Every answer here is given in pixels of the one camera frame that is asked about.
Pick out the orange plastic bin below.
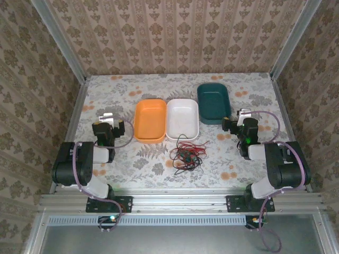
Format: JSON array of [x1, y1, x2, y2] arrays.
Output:
[[133, 98, 167, 144]]

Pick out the white plastic bin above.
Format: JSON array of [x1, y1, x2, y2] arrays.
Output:
[[165, 98, 200, 141]]

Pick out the thin black cable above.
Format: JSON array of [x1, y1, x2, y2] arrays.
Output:
[[173, 134, 204, 175], [172, 150, 202, 175]]

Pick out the thin green cable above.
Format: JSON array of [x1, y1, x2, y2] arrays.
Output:
[[180, 152, 198, 164], [182, 153, 199, 165]]

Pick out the teal plastic bin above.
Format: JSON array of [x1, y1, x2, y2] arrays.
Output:
[[197, 83, 232, 125]]

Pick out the floral table covering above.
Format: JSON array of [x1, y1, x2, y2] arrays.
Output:
[[62, 73, 297, 190]]

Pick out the small circuit board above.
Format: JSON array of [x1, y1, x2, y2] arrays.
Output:
[[245, 215, 269, 230], [97, 215, 120, 230]]

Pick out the grey metal sheet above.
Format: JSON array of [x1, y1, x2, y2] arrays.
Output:
[[39, 224, 328, 254]]

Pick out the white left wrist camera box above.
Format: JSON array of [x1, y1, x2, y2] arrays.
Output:
[[99, 113, 115, 125]]

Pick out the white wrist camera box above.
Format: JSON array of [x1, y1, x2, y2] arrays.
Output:
[[99, 113, 115, 125], [237, 107, 254, 120]]

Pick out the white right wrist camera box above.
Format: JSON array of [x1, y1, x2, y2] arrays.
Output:
[[237, 107, 254, 120]]

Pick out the aluminium table side rail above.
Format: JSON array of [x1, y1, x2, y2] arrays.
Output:
[[49, 79, 88, 195], [271, 78, 313, 193]]

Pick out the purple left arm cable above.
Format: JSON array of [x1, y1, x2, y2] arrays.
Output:
[[73, 118, 135, 233]]

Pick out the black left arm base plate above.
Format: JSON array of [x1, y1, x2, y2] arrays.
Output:
[[86, 195, 133, 213]]

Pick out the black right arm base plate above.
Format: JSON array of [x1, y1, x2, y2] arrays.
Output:
[[226, 195, 275, 213]]

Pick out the aluminium cross rail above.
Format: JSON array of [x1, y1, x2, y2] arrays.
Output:
[[39, 188, 328, 214]]

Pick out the aluminium corner post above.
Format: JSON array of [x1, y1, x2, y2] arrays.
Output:
[[30, 0, 88, 83], [269, 0, 323, 80]]

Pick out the grey slotted cable duct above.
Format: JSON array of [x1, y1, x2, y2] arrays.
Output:
[[49, 214, 247, 226]]

